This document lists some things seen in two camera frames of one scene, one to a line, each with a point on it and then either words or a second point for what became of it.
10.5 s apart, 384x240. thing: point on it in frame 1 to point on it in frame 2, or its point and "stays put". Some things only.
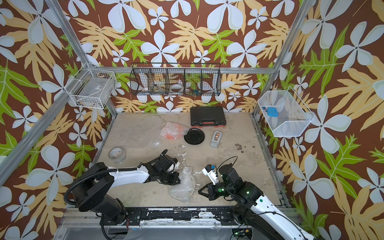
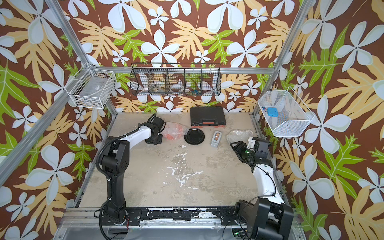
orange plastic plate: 174,132 stays put
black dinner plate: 194,136 stays put
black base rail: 225,215 stays put
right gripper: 211,189 to 240,148
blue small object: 272,112 stays put
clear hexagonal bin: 285,115 stays put
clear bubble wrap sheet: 172,130 stays put
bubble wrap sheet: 183,191 to 242,135
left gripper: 174,180 to 160,141
